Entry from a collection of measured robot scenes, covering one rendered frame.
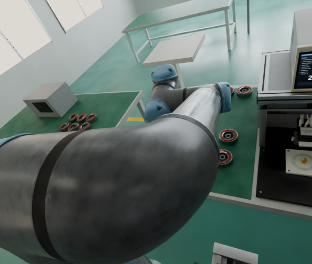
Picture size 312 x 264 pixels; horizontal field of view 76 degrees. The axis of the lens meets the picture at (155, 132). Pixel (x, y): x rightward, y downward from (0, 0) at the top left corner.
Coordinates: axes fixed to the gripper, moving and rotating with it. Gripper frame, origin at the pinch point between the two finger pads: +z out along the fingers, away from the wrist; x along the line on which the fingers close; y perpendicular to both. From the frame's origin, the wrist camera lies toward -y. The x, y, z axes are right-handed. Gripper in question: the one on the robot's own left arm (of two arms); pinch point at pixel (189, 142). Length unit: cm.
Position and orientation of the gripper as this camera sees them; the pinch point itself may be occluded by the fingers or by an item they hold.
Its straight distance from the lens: 84.3
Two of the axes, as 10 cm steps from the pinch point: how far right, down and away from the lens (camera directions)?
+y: -3.5, 7.2, -6.0
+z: 3.2, 6.9, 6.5
